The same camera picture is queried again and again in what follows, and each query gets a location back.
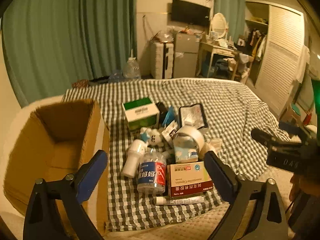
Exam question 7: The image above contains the green curtain right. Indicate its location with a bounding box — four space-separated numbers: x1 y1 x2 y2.
214 0 246 42

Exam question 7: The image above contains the clear tape roll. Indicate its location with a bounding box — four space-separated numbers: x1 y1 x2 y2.
172 126 204 154

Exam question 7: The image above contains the green white carton box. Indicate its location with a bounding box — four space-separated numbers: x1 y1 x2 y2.
122 97 160 132

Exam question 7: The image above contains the large water bottle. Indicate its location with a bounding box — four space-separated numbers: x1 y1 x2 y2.
123 57 141 79

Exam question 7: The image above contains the dark-edged white pouch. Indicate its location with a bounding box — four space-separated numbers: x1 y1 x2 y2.
178 103 208 131

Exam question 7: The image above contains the person's right hand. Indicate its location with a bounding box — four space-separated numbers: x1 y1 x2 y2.
289 174 320 201

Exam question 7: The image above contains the wall mounted television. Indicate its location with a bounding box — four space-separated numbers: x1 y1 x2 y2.
171 0 210 27

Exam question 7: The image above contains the small black object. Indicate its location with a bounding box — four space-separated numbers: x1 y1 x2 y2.
156 102 168 125

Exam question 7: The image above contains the white dressing table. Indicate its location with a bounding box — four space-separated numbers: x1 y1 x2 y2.
196 42 238 78

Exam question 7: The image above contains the white ointment tube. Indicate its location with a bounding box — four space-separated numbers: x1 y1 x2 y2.
153 196 205 206

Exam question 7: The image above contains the white plush toy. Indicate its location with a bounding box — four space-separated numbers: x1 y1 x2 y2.
140 127 164 147

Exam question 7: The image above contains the white louvered wardrobe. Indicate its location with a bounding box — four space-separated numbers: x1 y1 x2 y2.
246 0 305 117

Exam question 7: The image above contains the white plastic bottle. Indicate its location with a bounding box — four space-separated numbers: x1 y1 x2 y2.
122 139 147 178

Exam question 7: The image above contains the white quilted mattress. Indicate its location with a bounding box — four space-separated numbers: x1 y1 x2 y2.
0 94 320 240

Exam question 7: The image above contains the grey mini fridge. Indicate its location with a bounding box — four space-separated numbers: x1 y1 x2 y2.
172 33 200 78

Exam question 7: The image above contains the oval vanity mirror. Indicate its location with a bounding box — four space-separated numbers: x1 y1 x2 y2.
209 12 228 38

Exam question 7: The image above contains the small silver sachet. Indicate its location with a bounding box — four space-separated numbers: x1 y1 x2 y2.
161 121 178 144

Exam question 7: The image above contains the brown patterned bag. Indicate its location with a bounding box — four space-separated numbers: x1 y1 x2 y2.
72 79 89 88

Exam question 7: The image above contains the red white medicine box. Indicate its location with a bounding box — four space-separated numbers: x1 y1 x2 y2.
167 161 213 198

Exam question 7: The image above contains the green checkered cloth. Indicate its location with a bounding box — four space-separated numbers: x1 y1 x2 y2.
62 78 290 232

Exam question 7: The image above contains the clear cotton swab jar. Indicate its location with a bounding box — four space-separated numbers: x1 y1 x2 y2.
137 148 167 196

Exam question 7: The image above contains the brown cardboard box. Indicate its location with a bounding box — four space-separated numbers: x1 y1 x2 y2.
3 100 110 239

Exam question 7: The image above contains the blue tissue pack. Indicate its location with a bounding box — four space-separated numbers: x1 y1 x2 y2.
174 140 199 164

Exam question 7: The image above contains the white suitcase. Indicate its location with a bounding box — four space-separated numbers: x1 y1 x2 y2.
150 42 174 79

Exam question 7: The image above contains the wooden chair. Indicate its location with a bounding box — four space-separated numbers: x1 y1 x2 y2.
231 51 254 84

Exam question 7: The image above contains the green curtain left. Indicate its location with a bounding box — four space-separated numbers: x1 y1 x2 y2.
1 0 137 107

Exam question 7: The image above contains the green curtain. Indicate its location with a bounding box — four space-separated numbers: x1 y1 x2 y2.
1 0 137 107
214 0 246 42

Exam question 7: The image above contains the blue foil packet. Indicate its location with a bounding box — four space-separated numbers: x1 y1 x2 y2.
162 106 176 127

